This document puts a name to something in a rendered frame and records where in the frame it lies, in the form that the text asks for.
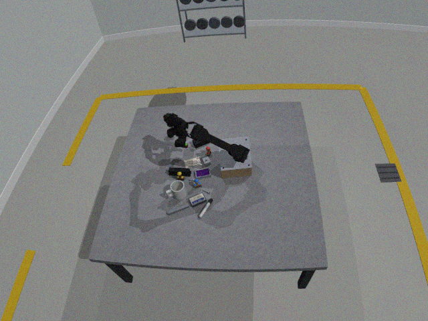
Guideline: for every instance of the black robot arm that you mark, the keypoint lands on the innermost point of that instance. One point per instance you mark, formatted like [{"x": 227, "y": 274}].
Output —
[{"x": 238, "y": 152}]

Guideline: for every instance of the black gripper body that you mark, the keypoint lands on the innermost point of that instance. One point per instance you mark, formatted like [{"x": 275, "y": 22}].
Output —
[{"x": 180, "y": 142}]

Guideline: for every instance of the grey mug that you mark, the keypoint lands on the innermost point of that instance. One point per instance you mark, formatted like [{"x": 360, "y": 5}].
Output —
[{"x": 178, "y": 190}]

